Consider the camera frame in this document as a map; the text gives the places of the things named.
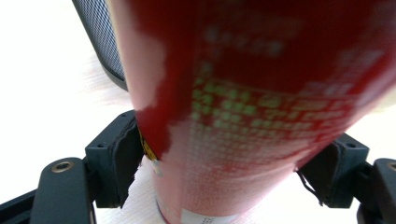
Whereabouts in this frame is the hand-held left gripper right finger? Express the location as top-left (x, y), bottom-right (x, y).
top-left (294, 133), bottom-right (371, 209)

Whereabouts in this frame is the grey mesh trash can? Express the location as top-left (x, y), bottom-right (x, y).
top-left (71, 0), bottom-right (129, 92)

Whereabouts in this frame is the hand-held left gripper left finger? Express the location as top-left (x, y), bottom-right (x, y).
top-left (85, 109), bottom-right (146, 209)

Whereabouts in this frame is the red chip can yellow lid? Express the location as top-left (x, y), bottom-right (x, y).
top-left (106, 0), bottom-right (396, 224)

